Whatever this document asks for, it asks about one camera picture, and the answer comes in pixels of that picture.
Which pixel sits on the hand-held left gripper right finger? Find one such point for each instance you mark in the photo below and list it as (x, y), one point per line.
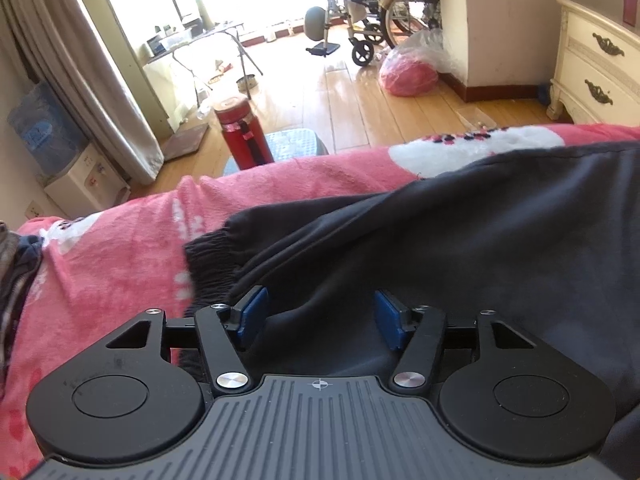
(387, 317)

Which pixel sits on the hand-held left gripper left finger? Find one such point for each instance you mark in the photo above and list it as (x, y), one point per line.
(252, 317)

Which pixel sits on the dark navy pants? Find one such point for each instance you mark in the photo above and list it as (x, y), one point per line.
(400, 240)

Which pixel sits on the pink floral blanket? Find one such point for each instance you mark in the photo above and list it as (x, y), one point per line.
(115, 260)

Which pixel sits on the red thermos bottle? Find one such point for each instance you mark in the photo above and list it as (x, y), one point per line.
(242, 140)

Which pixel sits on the blue textured stool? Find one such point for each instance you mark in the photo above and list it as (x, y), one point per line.
(295, 142)

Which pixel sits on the brown floor board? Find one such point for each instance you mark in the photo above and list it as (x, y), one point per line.
(185, 141)

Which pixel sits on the white water dispenser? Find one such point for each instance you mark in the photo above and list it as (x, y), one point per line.
(85, 185)

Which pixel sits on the metal bowl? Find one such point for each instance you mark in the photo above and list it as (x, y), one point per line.
(247, 83)

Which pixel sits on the plastic bag with pink contents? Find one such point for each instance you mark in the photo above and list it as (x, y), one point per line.
(407, 75)

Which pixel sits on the grey folded garment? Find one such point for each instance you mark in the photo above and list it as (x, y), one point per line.
(4, 230)

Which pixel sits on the folding table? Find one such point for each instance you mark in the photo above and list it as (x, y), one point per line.
(200, 35)

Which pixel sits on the clear plastic box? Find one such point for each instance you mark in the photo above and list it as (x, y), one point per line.
(175, 40)

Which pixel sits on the wheelchair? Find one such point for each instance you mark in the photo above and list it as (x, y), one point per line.
(370, 25)

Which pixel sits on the green bottle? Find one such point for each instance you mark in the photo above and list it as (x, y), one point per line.
(204, 10)

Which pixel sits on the cream nightstand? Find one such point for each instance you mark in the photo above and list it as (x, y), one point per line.
(590, 75)

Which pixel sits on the beige curtain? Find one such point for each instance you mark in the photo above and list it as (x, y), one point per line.
(75, 35)

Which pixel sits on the wall socket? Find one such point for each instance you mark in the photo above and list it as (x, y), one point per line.
(33, 209)

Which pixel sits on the red wall sticker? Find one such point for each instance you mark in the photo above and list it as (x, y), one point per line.
(630, 5)

